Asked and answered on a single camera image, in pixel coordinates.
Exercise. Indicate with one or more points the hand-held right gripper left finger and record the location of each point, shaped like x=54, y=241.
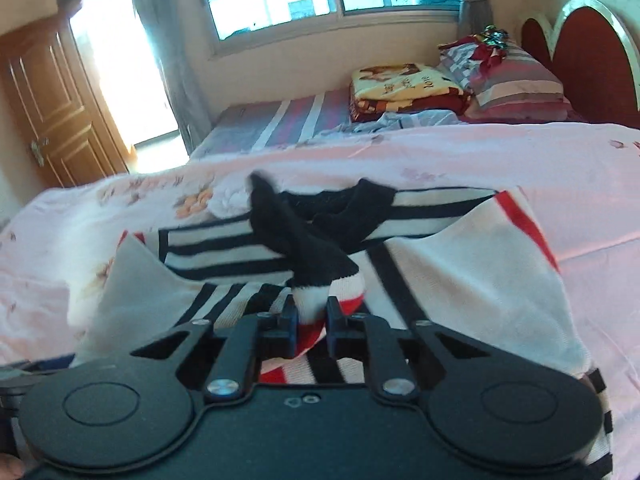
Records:
x=289, y=327

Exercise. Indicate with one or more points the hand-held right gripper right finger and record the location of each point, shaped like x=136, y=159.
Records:
x=335, y=327

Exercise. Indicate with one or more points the striped knitted sock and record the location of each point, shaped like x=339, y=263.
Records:
x=475, y=280

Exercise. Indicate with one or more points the person's left hand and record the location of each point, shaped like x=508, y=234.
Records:
x=9, y=469

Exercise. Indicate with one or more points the small white cloth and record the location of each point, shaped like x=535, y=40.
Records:
x=227, y=202

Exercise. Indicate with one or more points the striped mattress sheet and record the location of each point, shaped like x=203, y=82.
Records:
x=280, y=120

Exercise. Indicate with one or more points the light blue crumpled cloth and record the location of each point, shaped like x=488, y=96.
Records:
x=415, y=119

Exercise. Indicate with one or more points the folded yellow printed blanket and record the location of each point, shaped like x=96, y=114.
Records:
x=400, y=85

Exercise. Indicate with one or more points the pink floral bed cover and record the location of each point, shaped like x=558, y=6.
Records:
x=575, y=185

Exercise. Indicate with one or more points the wooden door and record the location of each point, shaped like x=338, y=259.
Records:
x=55, y=105

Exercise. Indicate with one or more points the grey striped pillow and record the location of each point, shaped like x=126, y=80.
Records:
x=457, y=62

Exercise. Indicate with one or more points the red striped pillow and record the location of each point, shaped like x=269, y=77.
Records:
x=525, y=85

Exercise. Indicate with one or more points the red heart-shaped headboard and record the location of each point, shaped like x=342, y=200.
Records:
x=590, y=60

